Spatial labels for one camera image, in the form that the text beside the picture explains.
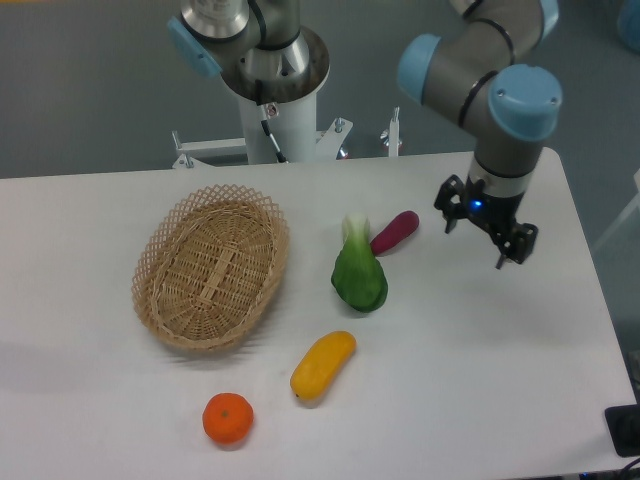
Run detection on green bok choy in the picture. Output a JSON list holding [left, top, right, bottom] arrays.
[[331, 214, 388, 313]]

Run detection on woven wicker basket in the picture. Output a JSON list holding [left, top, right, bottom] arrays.
[[131, 184, 289, 352]]

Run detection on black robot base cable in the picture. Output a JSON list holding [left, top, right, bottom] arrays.
[[254, 79, 290, 165]]

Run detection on orange tangerine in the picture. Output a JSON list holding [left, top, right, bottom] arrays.
[[202, 392, 254, 445]]

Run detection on blue object top right corner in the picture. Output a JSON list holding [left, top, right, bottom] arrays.
[[616, 0, 640, 53]]

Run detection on black device at table edge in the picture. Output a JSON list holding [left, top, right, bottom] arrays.
[[604, 404, 639, 458]]

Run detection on white frame at right edge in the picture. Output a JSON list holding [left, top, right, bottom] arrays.
[[592, 170, 640, 254]]

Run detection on purple sweet potato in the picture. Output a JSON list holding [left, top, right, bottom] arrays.
[[370, 210, 420, 256]]

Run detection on yellow mango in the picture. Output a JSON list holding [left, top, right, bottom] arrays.
[[290, 331, 357, 402]]

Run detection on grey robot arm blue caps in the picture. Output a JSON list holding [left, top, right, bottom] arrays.
[[167, 1, 562, 263]]

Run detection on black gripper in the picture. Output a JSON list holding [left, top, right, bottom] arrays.
[[434, 175, 538, 269]]

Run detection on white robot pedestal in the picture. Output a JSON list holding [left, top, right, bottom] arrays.
[[170, 27, 403, 170]]

